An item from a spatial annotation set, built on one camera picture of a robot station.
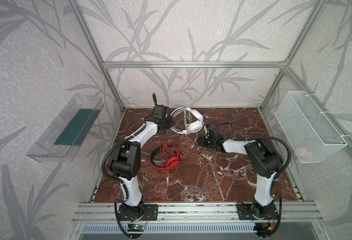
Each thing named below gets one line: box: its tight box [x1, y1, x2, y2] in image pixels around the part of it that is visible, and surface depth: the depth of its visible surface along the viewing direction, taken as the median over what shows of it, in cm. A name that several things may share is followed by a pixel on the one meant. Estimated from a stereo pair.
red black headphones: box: [149, 144, 183, 171], surface depth 93 cm
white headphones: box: [170, 107, 205, 135], surface depth 88 cm
